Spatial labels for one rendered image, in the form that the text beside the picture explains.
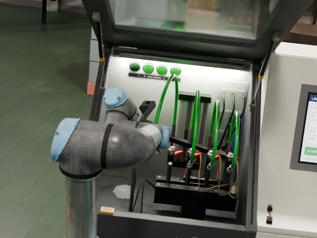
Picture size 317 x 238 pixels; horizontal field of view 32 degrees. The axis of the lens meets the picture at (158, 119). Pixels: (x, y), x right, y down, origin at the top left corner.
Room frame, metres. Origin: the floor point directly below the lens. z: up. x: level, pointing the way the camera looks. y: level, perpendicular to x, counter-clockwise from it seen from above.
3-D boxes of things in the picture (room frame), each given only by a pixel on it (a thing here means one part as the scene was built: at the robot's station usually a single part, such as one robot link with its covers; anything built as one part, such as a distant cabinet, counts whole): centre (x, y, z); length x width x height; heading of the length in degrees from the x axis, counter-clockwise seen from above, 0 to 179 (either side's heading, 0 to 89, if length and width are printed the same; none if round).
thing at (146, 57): (2.30, -0.07, 1.43); 0.54 x 0.03 x 0.02; 89
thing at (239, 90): (2.29, -0.31, 1.20); 0.13 x 0.03 x 0.31; 89
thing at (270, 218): (1.84, -0.47, 0.99); 0.12 x 0.02 x 0.02; 170
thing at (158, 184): (2.03, -0.19, 0.91); 0.34 x 0.10 x 0.15; 89
